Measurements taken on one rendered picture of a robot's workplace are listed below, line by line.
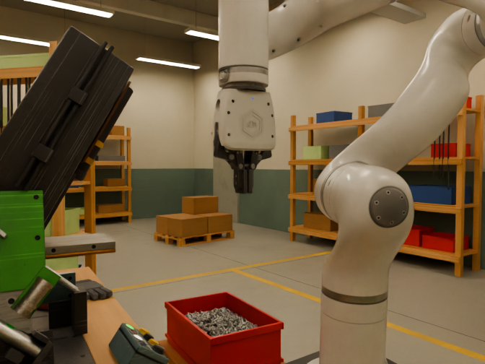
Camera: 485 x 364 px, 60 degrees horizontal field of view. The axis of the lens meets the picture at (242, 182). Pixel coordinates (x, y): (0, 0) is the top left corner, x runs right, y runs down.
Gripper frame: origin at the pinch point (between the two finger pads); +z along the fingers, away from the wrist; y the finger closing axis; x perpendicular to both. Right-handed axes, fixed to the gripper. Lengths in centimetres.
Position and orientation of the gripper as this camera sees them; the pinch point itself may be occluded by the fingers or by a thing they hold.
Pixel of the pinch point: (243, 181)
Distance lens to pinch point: 71.3
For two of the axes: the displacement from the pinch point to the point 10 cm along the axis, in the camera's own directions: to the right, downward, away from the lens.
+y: 8.7, -0.2, 4.9
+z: 0.0, 10.0, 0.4
